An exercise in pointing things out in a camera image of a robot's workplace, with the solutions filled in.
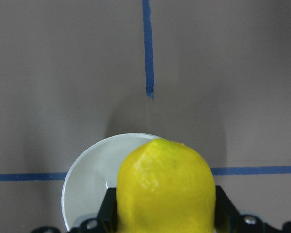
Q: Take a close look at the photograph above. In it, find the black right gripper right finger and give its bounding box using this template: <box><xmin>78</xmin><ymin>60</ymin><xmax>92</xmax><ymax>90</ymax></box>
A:
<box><xmin>214</xmin><ymin>185</ymin><xmax>240</xmax><ymax>232</ymax></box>

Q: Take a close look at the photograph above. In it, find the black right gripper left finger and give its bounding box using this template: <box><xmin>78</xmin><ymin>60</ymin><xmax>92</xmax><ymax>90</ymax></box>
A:
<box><xmin>97</xmin><ymin>188</ymin><xmax>118</xmax><ymax>232</ymax></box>

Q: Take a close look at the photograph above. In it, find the white ceramic bowl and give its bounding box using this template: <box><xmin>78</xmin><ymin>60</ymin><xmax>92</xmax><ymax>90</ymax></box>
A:
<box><xmin>61</xmin><ymin>133</ymin><xmax>156</xmax><ymax>230</ymax></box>

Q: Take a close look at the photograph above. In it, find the yellow lemon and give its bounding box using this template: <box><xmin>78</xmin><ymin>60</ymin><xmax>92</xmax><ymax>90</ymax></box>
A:
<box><xmin>116</xmin><ymin>139</ymin><xmax>216</xmax><ymax>233</ymax></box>

